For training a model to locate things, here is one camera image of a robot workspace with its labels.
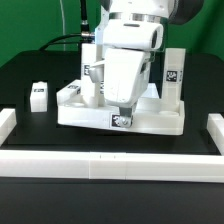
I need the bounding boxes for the white desk top tray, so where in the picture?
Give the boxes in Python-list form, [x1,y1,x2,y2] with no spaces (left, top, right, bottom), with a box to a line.
[58,95,185,135]

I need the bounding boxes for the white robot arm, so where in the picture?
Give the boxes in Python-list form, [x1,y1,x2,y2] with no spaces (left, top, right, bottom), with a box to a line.
[90,0,204,128]

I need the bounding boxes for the white right fence block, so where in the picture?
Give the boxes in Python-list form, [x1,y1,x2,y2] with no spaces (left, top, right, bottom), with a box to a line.
[207,113,224,156]

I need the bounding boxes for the black cable with connector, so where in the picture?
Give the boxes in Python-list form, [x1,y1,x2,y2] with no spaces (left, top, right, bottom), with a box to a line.
[39,0,101,52]

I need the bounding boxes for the white fence block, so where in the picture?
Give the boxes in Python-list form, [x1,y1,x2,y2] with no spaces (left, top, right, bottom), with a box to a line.
[207,113,224,156]
[0,108,17,146]

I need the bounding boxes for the printed marker sheet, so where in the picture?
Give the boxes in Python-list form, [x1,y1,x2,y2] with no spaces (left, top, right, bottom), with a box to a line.
[141,83,159,99]

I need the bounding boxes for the white left fence block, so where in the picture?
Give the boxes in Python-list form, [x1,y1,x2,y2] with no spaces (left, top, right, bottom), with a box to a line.
[0,108,17,146]

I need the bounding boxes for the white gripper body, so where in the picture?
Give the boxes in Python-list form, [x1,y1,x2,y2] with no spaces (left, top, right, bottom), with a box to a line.
[90,19,164,108]

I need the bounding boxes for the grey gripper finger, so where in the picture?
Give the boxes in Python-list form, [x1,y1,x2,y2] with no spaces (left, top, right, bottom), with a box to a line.
[119,107,135,128]

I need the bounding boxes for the thin white cable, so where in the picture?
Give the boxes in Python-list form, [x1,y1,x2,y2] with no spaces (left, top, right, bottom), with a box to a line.
[59,0,66,52]

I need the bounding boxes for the white front fence bar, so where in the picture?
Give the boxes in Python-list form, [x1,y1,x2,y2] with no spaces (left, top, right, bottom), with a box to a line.
[0,150,224,183]

